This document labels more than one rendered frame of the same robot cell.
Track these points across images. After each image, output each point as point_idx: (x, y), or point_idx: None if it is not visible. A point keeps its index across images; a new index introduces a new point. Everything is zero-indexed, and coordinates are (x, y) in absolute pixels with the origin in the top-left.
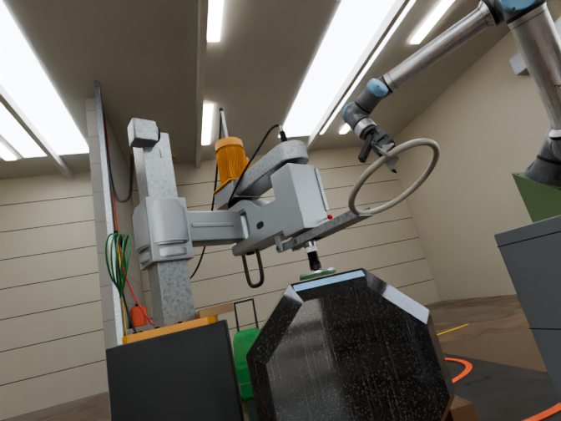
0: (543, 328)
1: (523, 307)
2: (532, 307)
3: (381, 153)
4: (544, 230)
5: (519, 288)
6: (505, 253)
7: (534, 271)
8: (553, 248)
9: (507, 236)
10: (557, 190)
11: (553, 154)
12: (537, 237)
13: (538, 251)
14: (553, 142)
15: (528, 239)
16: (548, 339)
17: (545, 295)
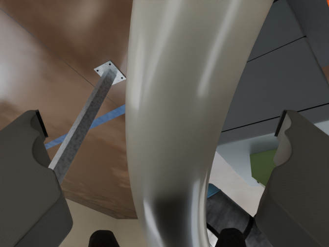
0: (287, 44)
1: (308, 49)
2: (295, 54)
3: (5, 142)
4: (254, 127)
5: (308, 64)
6: (322, 95)
7: (281, 86)
8: (252, 111)
9: (311, 116)
10: (256, 178)
11: (243, 222)
12: (266, 119)
13: (270, 106)
14: (209, 221)
15: (278, 116)
16: (285, 38)
17: (275, 70)
